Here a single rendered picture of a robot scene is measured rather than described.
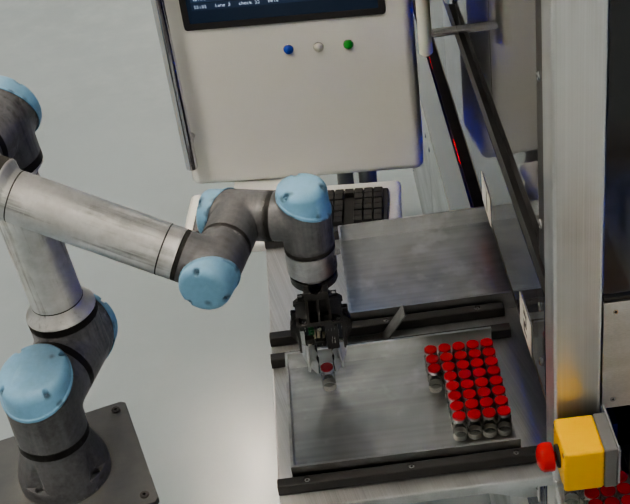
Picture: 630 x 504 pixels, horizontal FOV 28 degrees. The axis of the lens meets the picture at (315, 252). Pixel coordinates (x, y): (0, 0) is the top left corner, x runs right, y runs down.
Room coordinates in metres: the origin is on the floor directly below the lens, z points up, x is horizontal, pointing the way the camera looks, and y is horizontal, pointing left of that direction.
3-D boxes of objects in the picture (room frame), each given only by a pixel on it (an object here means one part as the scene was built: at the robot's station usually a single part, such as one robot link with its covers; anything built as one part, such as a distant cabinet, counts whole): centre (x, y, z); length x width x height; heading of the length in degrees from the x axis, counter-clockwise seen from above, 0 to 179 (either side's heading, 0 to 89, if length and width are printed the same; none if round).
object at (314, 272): (1.49, 0.00, 1.15); 0.08 x 0.08 x 0.05
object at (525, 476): (1.61, -0.14, 0.87); 0.70 x 0.48 x 0.02; 179
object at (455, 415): (1.43, -0.18, 0.90); 0.18 x 0.02 x 0.05; 178
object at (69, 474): (1.50, 0.46, 0.84); 0.15 x 0.15 x 0.10
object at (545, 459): (1.18, -0.28, 0.99); 0.04 x 0.04 x 0.04; 89
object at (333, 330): (1.48, 0.01, 1.07); 0.09 x 0.08 x 0.12; 179
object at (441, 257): (1.77, -0.22, 0.90); 0.34 x 0.26 x 0.04; 89
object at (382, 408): (1.44, -0.09, 0.90); 0.34 x 0.26 x 0.04; 88
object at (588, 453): (1.18, -0.32, 0.99); 0.08 x 0.07 x 0.07; 89
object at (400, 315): (1.61, -0.06, 0.91); 0.14 x 0.03 x 0.06; 89
